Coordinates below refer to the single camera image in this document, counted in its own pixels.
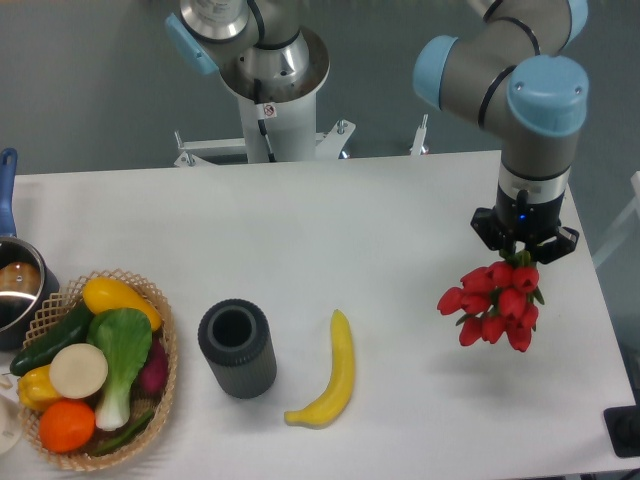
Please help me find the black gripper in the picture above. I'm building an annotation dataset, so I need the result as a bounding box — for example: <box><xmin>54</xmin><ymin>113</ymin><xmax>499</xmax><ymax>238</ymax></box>
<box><xmin>471</xmin><ymin>188</ymin><xmax>580</xmax><ymax>264</ymax></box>

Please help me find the red tulip bouquet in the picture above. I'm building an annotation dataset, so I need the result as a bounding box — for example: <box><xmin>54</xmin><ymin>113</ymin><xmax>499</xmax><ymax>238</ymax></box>
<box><xmin>436</xmin><ymin>250</ymin><xmax>544</xmax><ymax>353</ymax></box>

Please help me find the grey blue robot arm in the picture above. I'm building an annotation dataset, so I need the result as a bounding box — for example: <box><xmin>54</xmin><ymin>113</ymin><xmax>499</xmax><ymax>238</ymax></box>
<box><xmin>413</xmin><ymin>1</ymin><xmax>589</xmax><ymax>264</ymax></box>

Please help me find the black device at edge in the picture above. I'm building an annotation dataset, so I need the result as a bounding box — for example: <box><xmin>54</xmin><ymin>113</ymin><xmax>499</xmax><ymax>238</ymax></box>
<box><xmin>603</xmin><ymin>405</ymin><xmax>639</xmax><ymax>458</ymax></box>

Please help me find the yellow banana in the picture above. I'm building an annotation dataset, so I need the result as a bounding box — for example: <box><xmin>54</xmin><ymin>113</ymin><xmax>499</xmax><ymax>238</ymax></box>
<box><xmin>283</xmin><ymin>309</ymin><xmax>356</xmax><ymax>429</ymax></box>

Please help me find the grey ribbed vase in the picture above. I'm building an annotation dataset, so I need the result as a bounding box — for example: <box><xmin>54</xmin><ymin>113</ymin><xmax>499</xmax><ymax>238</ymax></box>
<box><xmin>197</xmin><ymin>299</ymin><xmax>277</xmax><ymax>399</ymax></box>

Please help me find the purple sweet potato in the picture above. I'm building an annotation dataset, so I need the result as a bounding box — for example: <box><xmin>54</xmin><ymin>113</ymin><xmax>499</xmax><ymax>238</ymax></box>
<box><xmin>137</xmin><ymin>338</ymin><xmax>168</xmax><ymax>395</ymax></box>

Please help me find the green bok choy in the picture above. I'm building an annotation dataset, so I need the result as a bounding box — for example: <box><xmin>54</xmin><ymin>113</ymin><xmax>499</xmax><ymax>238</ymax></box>
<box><xmin>87</xmin><ymin>308</ymin><xmax>152</xmax><ymax>431</ymax></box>

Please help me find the green chili pepper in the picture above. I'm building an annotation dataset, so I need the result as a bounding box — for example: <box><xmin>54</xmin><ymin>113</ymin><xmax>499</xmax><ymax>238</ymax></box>
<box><xmin>91</xmin><ymin>410</ymin><xmax>155</xmax><ymax>457</ymax></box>

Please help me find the yellow squash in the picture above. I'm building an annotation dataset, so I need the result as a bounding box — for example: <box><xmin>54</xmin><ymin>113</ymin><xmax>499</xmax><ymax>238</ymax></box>
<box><xmin>82</xmin><ymin>277</ymin><xmax>163</xmax><ymax>332</ymax></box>

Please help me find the green cucumber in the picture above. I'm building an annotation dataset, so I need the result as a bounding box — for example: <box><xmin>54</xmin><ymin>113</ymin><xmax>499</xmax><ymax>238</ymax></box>
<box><xmin>9</xmin><ymin>300</ymin><xmax>94</xmax><ymax>377</ymax></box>

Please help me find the white round radish slice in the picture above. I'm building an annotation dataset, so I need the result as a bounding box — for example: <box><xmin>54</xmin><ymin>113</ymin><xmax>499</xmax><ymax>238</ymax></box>
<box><xmin>49</xmin><ymin>343</ymin><xmax>108</xmax><ymax>399</ymax></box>

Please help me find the woven wicker basket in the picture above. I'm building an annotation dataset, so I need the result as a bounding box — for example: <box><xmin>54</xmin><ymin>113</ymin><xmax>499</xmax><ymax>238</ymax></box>
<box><xmin>19</xmin><ymin>269</ymin><xmax>178</xmax><ymax>472</ymax></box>

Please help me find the orange fruit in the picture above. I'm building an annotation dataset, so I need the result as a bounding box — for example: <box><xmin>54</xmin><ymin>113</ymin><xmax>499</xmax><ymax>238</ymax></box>
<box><xmin>38</xmin><ymin>399</ymin><xmax>95</xmax><ymax>453</ymax></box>

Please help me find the yellow bell pepper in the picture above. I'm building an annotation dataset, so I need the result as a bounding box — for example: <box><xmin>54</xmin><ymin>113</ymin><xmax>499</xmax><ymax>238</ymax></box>
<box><xmin>18</xmin><ymin>365</ymin><xmax>63</xmax><ymax>412</ymax></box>

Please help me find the small white garlic piece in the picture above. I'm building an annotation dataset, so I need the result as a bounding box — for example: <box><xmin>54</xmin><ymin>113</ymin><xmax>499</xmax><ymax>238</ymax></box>
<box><xmin>0</xmin><ymin>374</ymin><xmax>13</xmax><ymax>390</ymax></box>

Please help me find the white round lid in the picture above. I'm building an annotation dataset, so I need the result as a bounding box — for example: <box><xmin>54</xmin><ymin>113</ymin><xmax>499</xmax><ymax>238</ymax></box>
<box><xmin>0</xmin><ymin>396</ymin><xmax>22</xmax><ymax>455</ymax></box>

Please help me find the white frame at right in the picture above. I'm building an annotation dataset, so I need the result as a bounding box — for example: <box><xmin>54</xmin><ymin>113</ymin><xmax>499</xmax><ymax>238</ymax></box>
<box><xmin>592</xmin><ymin>171</ymin><xmax>639</xmax><ymax>269</ymax></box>

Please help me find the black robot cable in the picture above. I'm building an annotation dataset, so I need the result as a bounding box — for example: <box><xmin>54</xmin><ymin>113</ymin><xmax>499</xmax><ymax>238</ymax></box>
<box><xmin>252</xmin><ymin>78</ymin><xmax>278</xmax><ymax>163</ymax></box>

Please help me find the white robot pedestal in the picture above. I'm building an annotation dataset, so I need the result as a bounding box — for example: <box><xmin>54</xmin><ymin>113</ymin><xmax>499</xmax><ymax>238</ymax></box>
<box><xmin>165</xmin><ymin>1</ymin><xmax>356</xmax><ymax>163</ymax></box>

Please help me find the blue handled saucepan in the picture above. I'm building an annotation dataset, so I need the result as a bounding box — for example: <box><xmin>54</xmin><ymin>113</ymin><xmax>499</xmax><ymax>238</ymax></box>
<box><xmin>1</xmin><ymin>148</ymin><xmax>59</xmax><ymax>351</ymax></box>

